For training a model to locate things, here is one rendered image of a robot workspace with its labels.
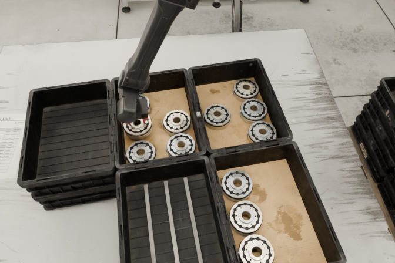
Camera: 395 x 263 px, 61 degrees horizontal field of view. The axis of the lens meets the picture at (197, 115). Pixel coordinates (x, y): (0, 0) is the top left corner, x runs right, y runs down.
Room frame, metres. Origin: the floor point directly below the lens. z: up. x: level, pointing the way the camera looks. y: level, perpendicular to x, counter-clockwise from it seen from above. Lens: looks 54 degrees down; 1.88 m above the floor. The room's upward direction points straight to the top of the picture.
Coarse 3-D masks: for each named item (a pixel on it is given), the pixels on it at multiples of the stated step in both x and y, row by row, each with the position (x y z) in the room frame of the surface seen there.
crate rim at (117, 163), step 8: (152, 72) 0.90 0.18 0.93; (160, 72) 0.90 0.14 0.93; (168, 72) 0.90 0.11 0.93; (176, 72) 0.91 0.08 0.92; (184, 72) 0.90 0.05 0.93; (112, 80) 0.86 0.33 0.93; (112, 88) 0.82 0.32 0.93; (112, 96) 0.78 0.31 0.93; (192, 96) 0.78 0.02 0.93; (112, 104) 0.74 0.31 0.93; (192, 104) 0.74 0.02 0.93; (112, 112) 0.71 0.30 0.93; (112, 120) 0.67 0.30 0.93; (200, 128) 0.64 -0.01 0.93; (200, 136) 0.61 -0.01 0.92; (200, 152) 0.54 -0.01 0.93; (152, 160) 0.51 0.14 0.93; (160, 160) 0.51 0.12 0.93; (168, 160) 0.51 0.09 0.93; (120, 168) 0.48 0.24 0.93
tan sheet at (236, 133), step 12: (216, 84) 0.93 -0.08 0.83; (228, 84) 0.93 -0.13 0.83; (204, 96) 0.86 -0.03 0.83; (216, 96) 0.86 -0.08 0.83; (228, 96) 0.86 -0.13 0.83; (204, 108) 0.80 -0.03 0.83; (228, 108) 0.80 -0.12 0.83; (240, 120) 0.74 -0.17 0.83; (264, 120) 0.74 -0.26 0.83; (216, 132) 0.69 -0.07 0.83; (228, 132) 0.69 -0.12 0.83; (240, 132) 0.69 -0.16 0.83; (216, 144) 0.63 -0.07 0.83; (228, 144) 0.63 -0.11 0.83
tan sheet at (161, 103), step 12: (156, 96) 0.86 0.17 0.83; (168, 96) 0.86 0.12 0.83; (180, 96) 0.86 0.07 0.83; (156, 108) 0.80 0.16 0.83; (168, 108) 0.80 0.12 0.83; (180, 108) 0.80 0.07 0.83; (156, 120) 0.74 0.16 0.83; (156, 132) 0.69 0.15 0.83; (192, 132) 0.69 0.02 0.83; (156, 144) 0.63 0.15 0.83; (156, 156) 0.58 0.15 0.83; (168, 156) 0.58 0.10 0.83
